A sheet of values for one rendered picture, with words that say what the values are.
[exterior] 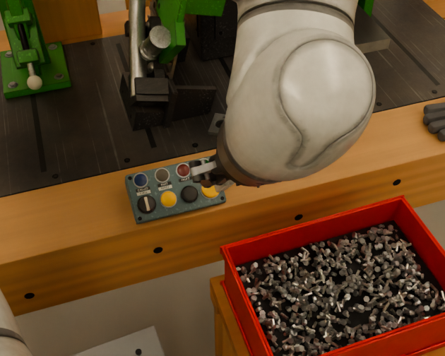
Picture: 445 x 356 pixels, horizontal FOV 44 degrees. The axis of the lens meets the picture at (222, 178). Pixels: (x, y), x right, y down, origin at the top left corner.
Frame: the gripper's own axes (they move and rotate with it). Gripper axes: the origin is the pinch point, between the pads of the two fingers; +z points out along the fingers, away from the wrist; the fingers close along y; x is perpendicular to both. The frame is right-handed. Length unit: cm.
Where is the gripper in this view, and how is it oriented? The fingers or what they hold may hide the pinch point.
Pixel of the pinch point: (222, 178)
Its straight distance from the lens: 78.3
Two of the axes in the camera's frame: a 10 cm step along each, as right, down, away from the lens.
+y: 9.5, -2.3, 2.1
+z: -1.8, 1.6, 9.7
